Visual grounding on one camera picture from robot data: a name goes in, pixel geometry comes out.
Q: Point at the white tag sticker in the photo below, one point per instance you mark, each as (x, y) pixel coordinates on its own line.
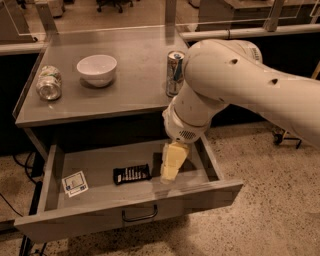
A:
(75, 184)

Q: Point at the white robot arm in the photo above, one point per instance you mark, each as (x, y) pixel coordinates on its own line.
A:
(218, 73)

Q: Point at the black wheeled cart base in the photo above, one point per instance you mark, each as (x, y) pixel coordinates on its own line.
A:
(282, 135)

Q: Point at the black drawer handle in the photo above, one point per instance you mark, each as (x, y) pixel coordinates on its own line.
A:
(127, 219)

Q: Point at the white ceramic bowl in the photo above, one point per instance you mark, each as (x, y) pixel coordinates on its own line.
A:
(97, 70)

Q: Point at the green can lying down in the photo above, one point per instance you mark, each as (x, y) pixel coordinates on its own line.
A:
(49, 84)

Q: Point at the clear acrylic barrier panel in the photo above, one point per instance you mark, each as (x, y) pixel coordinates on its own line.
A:
(28, 19)

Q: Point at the grey counter cabinet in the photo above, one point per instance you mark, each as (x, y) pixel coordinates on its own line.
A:
(86, 116)

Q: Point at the grey open drawer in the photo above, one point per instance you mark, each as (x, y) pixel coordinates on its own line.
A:
(199, 186)

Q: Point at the black rxbar chocolate bar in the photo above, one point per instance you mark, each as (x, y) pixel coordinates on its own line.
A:
(131, 174)

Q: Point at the tall silver blue can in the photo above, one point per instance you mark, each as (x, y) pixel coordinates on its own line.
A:
(175, 77)

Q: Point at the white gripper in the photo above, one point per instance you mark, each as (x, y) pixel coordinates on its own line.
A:
(180, 130)

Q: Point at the white horizontal rail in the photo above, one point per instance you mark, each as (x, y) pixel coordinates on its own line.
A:
(250, 32)

